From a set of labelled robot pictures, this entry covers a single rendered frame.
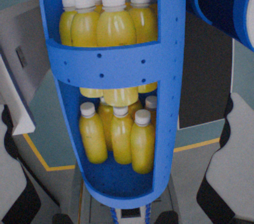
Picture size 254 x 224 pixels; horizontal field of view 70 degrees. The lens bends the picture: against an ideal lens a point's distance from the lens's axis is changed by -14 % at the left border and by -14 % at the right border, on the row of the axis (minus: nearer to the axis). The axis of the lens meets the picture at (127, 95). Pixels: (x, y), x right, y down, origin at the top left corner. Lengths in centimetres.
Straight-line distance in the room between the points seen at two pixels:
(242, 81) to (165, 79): 176
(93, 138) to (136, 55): 34
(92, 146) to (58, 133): 153
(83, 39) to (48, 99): 154
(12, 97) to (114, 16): 29
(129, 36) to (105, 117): 32
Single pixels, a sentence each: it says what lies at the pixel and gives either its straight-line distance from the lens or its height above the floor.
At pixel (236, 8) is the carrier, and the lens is 64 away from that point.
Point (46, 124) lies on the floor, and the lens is 209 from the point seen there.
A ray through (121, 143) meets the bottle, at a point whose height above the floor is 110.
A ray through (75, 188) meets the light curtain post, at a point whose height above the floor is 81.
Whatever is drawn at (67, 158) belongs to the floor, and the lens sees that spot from 238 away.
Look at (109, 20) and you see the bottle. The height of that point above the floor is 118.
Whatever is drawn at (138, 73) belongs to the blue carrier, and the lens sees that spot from 32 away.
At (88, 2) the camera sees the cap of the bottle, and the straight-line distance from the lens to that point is 39.
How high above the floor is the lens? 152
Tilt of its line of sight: 58 degrees down
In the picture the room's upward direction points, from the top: 174 degrees clockwise
